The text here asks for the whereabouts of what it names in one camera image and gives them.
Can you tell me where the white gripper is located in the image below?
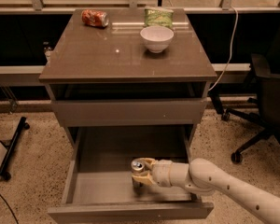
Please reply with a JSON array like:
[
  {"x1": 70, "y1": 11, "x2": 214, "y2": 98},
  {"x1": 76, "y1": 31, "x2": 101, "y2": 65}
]
[{"x1": 132, "y1": 158, "x2": 173, "y2": 187}]

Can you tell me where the black wheeled stand leg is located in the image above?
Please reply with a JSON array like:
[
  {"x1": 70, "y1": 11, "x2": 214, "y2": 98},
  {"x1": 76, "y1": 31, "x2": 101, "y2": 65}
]
[{"x1": 0, "y1": 117, "x2": 30, "y2": 181}]

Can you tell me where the white bowl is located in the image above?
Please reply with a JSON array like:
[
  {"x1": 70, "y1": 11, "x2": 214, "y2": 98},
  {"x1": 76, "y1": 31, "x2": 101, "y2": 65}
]
[{"x1": 140, "y1": 26, "x2": 174, "y2": 53}]

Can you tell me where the orange soda can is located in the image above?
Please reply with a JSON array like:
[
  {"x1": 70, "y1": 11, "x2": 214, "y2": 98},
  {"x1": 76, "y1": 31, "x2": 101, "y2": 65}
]
[{"x1": 81, "y1": 9, "x2": 109, "y2": 28}]

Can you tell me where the silver redbull can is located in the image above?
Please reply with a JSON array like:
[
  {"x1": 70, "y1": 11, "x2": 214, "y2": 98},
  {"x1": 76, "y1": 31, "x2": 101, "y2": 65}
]
[{"x1": 131, "y1": 159, "x2": 145, "y2": 194}]

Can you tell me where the closed grey top drawer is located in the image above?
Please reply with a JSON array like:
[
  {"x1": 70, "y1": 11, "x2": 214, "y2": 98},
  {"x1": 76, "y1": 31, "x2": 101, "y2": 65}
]
[{"x1": 51, "y1": 98, "x2": 206, "y2": 127}]

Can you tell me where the white cable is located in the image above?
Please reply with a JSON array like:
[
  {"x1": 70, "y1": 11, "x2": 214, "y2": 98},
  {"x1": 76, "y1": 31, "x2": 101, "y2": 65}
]
[{"x1": 207, "y1": 7, "x2": 240, "y2": 92}]

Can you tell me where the green chip bag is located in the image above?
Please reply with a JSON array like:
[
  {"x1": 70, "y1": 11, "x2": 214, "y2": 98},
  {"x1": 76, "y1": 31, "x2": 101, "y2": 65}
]
[{"x1": 145, "y1": 7, "x2": 174, "y2": 29}]

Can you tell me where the grey drawer cabinet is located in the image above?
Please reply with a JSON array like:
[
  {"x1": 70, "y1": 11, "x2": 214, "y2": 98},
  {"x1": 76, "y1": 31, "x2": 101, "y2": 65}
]
[{"x1": 39, "y1": 9, "x2": 217, "y2": 141}]

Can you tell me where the open grey middle drawer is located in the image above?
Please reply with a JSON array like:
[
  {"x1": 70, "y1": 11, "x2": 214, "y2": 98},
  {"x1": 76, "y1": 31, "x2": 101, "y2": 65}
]
[{"x1": 49, "y1": 125, "x2": 214, "y2": 224}]

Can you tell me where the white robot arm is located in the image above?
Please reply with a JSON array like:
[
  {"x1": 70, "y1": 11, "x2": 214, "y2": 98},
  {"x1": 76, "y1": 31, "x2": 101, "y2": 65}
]
[{"x1": 131, "y1": 158, "x2": 280, "y2": 224}]

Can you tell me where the black office chair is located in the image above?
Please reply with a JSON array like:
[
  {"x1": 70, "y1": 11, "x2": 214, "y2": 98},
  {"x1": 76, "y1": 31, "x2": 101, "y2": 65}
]
[{"x1": 221, "y1": 11, "x2": 280, "y2": 165}]

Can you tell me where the black floor cable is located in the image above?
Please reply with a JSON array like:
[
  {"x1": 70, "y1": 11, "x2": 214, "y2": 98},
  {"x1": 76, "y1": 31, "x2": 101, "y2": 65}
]
[{"x1": 0, "y1": 182, "x2": 21, "y2": 224}]

